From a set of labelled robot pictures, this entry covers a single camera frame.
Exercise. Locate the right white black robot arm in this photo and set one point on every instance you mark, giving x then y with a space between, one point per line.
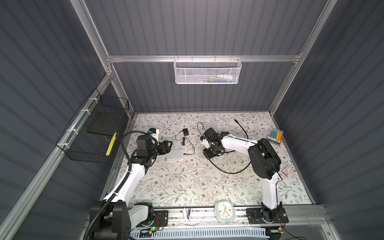
264 161

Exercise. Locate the black wire wall basket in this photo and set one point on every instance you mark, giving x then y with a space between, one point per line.
89 137

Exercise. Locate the black power adapter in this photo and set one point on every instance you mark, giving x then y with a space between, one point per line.
182 137

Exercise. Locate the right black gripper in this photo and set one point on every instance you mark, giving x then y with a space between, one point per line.
207 155

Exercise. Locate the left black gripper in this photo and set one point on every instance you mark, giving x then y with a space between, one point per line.
163 147

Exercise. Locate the small red white card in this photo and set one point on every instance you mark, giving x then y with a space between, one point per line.
288 170

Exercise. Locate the yellow black striped marker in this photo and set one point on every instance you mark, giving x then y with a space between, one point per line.
111 144

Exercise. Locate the floral patterned table mat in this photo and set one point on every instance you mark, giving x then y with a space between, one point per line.
196 181

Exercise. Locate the pack of coloured markers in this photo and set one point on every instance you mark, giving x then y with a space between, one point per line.
275 136

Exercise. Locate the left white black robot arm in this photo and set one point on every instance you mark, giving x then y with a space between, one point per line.
111 218

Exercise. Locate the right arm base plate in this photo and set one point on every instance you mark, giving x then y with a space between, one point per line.
267 216

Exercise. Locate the white wire mesh basket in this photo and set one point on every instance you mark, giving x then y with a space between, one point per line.
207 71

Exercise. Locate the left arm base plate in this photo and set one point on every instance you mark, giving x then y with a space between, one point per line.
160 219

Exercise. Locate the white ventilated cable duct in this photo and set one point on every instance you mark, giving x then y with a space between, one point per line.
204 233

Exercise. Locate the mint green alarm clock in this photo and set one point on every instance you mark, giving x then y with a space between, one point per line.
224 212

